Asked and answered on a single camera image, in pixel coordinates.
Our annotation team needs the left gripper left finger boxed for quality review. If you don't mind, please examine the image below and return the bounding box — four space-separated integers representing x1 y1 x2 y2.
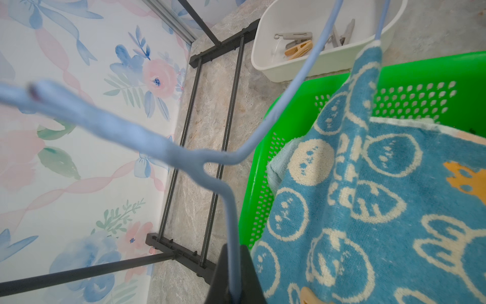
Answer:
205 244 230 304

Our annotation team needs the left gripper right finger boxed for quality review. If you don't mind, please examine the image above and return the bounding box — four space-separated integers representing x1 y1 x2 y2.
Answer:
240 245 267 304

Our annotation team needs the light green towel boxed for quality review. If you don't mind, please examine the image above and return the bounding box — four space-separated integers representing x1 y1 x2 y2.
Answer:
267 136 304 195

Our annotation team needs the teal patterned towel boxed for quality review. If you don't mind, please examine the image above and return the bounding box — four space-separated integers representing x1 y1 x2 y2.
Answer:
251 41 485 303

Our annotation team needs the grey clothespin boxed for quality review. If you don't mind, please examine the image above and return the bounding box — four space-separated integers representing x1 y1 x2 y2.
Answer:
274 32 313 49

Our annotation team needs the black clothes rack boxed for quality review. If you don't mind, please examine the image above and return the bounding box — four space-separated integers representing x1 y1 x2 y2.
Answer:
1 1 242 303

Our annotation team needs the white plastic bin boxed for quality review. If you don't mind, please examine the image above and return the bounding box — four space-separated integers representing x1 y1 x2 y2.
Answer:
251 0 385 82

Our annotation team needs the green plastic basket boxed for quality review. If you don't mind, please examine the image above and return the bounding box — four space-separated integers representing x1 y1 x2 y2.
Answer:
239 51 485 248

